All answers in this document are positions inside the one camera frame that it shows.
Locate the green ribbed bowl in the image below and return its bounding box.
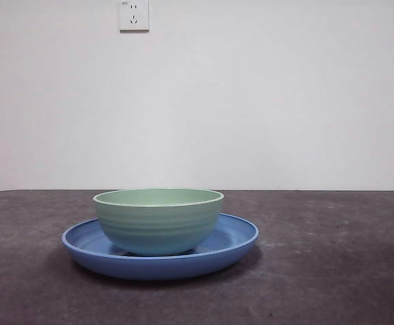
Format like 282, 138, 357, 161
92, 188, 225, 257

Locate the blue round plate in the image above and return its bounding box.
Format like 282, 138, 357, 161
60, 213, 260, 281

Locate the white wall socket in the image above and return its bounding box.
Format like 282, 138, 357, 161
118, 0, 150, 34

